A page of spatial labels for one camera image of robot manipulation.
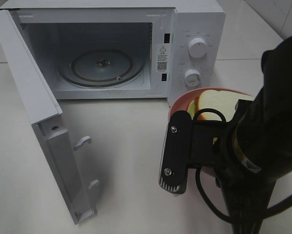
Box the white lower timer knob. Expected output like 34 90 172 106
184 69 201 87

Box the white upper power knob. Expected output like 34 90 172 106
187 37 208 59

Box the pink round plate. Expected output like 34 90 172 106
168 87 256 180

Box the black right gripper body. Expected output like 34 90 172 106
199 99 252 191

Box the white microwave oven body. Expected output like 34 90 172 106
0 0 226 104

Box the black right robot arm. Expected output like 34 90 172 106
195 36 292 234

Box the white microwave door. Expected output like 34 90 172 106
0 10 95 224

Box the white warning label sticker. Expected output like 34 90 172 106
156 43 170 72

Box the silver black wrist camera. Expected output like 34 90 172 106
157 110 232 195

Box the sandwich with lettuce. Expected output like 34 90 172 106
187 89 255 147

